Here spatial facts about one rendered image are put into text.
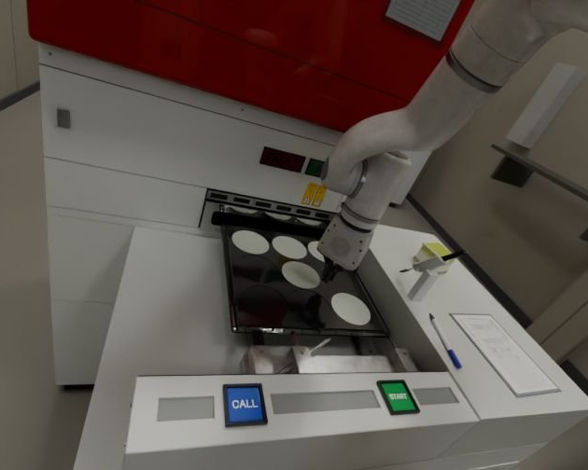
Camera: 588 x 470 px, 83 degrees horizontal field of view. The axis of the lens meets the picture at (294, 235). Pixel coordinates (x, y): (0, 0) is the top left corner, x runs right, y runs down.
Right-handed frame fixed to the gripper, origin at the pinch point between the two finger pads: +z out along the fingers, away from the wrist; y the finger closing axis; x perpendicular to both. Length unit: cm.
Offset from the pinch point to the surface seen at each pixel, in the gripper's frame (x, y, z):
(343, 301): 0.9, 6.1, 5.0
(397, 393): -20.2, 23.4, -1.5
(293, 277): -2.9, -6.9, 4.9
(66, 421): -31, -53, 95
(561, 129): 305, 57, -49
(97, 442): -50, -8, 13
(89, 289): -22, -57, 38
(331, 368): -16.7, 12.6, 6.9
